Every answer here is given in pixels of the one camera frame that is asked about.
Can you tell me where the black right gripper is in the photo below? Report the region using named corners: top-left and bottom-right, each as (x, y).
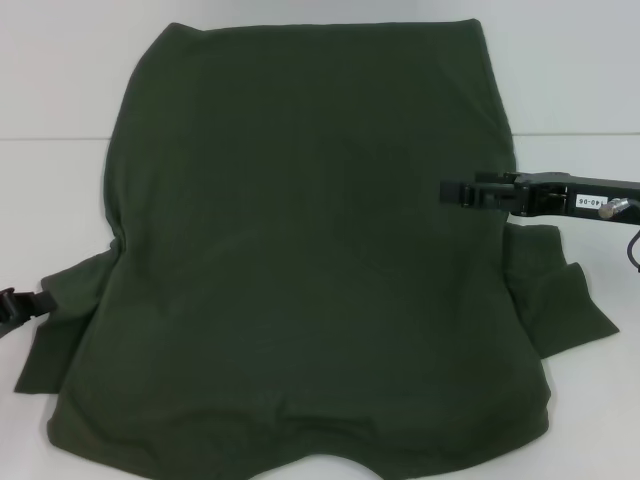
top-left (439, 169), bottom-right (640, 224)

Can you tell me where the dark green t-shirt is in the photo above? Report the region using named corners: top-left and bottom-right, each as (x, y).
top-left (13, 18), bottom-right (622, 480)

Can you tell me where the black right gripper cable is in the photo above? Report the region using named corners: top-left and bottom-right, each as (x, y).
top-left (598, 196), bottom-right (640, 275)

